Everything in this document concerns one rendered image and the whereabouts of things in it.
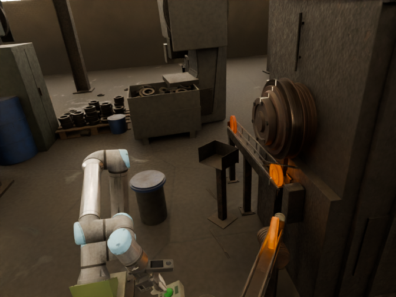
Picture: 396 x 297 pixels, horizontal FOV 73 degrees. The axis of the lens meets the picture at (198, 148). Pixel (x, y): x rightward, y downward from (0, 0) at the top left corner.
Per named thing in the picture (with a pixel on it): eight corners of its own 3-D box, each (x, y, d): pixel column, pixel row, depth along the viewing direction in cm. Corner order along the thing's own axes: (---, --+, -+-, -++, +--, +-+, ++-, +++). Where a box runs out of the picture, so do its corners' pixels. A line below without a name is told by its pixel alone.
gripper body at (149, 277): (142, 278, 119) (128, 261, 113) (160, 270, 118) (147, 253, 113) (142, 294, 112) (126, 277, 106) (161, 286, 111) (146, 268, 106)
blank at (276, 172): (273, 159, 180) (269, 159, 180) (283, 166, 165) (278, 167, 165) (274, 181, 184) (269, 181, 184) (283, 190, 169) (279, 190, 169)
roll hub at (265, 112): (258, 134, 176) (260, 91, 163) (275, 152, 151) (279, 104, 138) (250, 134, 175) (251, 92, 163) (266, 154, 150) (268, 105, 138)
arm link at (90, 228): (82, 147, 158) (70, 232, 102) (104, 146, 162) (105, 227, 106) (83, 164, 164) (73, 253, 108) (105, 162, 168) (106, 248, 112)
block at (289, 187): (296, 213, 165) (300, 181, 155) (303, 222, 158) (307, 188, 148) (280, 216, 164) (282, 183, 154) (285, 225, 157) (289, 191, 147)
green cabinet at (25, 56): (16, 154, 406) (-28, 50, 339) (35, 137, 468) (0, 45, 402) (49, 151, 410) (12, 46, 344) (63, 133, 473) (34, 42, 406)
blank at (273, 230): (276, 246, 139) (269, 244, 140) (280, 215, 141) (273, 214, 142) (273, 253, 125) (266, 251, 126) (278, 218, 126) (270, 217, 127)
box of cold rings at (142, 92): (192, 119, 490) (188, 75, 455) (203, 137, 417) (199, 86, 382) (135, 127, 474) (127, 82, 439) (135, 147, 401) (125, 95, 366)
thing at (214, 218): (218, 205, 265) (214, 139, 233) (238, 218, 247) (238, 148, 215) (203, 216, 253) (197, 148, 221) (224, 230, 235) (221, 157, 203)
